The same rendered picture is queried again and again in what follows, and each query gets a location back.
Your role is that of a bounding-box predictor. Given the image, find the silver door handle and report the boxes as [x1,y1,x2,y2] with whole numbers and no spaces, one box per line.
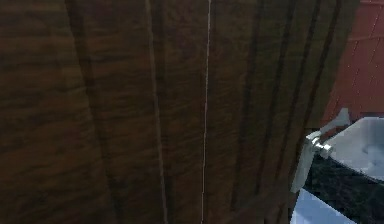
[289,107,352,194]

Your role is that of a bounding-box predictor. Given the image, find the dark brown wooden door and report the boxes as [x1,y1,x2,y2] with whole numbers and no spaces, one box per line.
[0,0,362,224]

